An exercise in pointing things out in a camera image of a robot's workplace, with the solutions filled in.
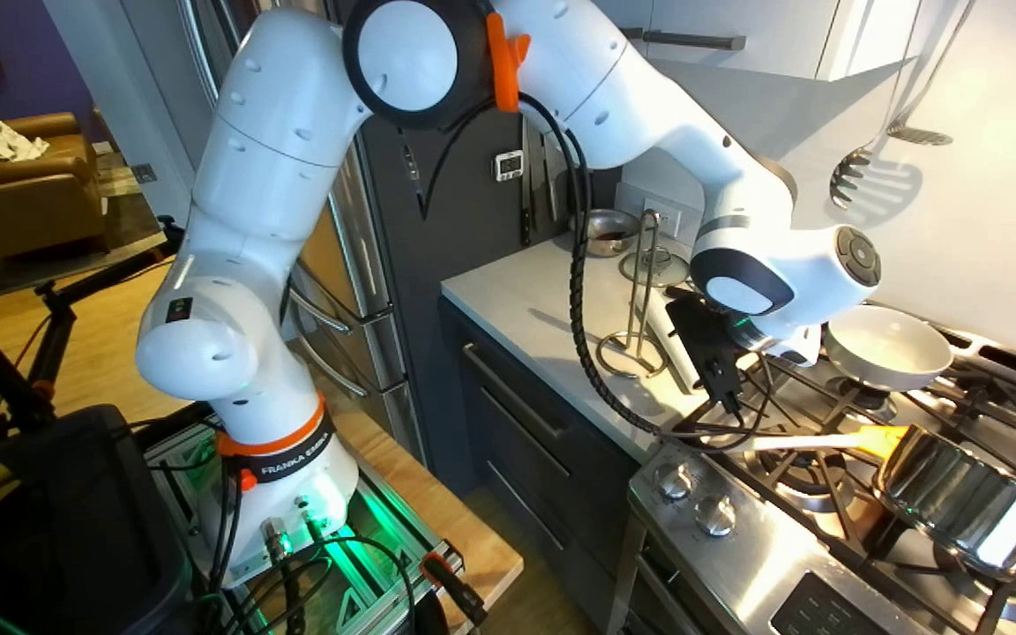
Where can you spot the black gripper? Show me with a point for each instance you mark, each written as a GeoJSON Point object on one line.
{"type": "Point", "coordinates": [708, 337]}

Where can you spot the stainless steel mixing bowl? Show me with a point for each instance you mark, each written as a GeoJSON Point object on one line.
{"type": "Point", "coordinates": [605, 226]}

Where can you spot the white frying pan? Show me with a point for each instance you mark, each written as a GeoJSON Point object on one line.
{"type": "Point", "coordinates": [888, 352]}

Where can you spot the stainless steel gas stove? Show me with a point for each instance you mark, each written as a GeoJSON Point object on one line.
{"type": "Point", "coordinates": [730, 540]}

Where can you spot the wooden spatula on stove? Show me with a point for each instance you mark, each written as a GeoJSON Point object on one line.
{"type": "Point", "coordinates": [865, 442]}

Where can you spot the dark drawer cabinet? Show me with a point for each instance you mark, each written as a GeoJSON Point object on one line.
{"type": "Point", "coordinates": [560, 476]}

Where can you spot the shiny steel pot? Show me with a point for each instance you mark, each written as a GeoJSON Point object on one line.
{"type": "Point", "coordinates": [957, 495]}

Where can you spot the stainless steel refrigerator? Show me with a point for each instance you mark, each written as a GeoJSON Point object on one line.
{"type": "Point", "coordinates": [284, 209]}

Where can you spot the brown armchair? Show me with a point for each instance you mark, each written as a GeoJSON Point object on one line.
{"type": "Point", "coordinates": [54, 199]}

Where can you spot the silver wire towel stand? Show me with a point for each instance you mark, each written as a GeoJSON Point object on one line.
{"type": "Point", "coordinates": [653, 272]}

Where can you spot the white slotted spatula on wall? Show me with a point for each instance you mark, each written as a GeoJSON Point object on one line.
{"type": "Point", "coordinates": [865, 183]}

